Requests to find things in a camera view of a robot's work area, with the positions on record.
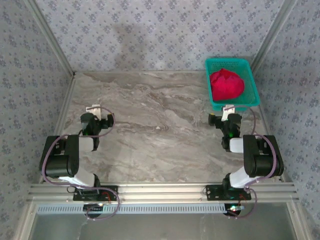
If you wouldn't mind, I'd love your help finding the small black electronics board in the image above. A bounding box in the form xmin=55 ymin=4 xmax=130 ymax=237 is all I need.
xmin=224 ymin=203 xmax=246 ymax=216
xmin=83 ymin=203 xmax=105 ymax=214

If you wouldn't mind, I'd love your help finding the aluminium frame post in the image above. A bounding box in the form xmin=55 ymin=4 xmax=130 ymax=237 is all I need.
xmin=249 ymin=0 xmax=298 ymax=73
xmin=24 ymin=0 xmax=76 ymax=76

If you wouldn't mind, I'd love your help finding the grey slotted cable duct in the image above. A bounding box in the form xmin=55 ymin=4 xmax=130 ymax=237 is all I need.
xmin=36 ymin=202 xmax=227 ymax=215

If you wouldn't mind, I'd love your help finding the teal plastic mesh basket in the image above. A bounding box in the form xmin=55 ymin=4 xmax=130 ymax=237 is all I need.
xmin=204 ymin=57 xmax=261 ymax=112

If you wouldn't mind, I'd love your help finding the aluminium mounting rail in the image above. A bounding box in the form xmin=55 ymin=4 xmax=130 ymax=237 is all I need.
xmin=27 ymin=182 xmax=300 ymax=203

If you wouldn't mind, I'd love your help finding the red t-shirt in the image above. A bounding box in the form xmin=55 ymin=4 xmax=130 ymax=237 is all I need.
xmin=209 ymin=69 xmax=246 ymax=102

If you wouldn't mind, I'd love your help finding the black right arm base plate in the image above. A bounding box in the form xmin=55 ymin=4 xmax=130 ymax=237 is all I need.
xmin=205 ymin=184 xmax=252 ymax=202

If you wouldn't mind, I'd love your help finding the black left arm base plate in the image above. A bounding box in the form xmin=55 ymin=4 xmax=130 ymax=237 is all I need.
xmin=72 ymin=185 xmax=119 ymax=202

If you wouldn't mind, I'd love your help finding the grey metal sheet panel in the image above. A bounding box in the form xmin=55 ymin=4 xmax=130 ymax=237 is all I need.
xmin=32 ymin=213 xmax=298 ymax=240

